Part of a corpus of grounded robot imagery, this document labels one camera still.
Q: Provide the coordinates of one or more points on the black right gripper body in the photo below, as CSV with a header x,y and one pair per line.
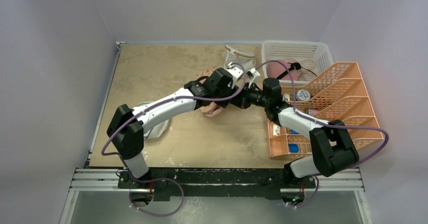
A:
x,y
243,100

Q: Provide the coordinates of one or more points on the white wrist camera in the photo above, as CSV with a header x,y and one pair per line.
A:
x,y
236,72
252,74

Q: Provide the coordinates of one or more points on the white plastic basket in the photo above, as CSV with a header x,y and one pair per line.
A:
x,y
314,57

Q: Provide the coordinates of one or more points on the metal corner bracket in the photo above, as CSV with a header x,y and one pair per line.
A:
x,y
120,45

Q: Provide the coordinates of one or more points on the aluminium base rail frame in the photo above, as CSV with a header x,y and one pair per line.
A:
x,y
269,184

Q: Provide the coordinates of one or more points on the blue item in organizer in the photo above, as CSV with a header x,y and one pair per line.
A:
x,y
293,148

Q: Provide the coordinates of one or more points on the floral mesh laundry bag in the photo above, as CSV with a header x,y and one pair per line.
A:
x,y
212,109

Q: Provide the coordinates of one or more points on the white round mesh bag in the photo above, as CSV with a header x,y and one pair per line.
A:
x,y
155,129

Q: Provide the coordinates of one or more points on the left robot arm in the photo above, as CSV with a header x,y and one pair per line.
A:
x,y
128,125

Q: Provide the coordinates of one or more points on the white mesh drawstring bag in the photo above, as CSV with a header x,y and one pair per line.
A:
x,y
234,56

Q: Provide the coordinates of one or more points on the pink bra in basket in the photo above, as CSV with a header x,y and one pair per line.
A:
x,y
274,70

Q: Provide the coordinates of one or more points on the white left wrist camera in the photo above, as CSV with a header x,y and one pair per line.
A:
x,y
236,72

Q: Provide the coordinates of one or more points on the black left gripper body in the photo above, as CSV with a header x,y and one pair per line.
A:
x,y
228,91

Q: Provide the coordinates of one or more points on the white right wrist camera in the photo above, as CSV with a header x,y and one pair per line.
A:
x,y
252,74

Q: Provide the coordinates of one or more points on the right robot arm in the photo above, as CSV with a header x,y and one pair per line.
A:
x,y
331,145

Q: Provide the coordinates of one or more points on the orange plastic desk organizer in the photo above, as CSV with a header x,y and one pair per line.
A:
x,y
339,93

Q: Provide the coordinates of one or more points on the white box in organizer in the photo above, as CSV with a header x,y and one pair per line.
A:
x,y
276,130

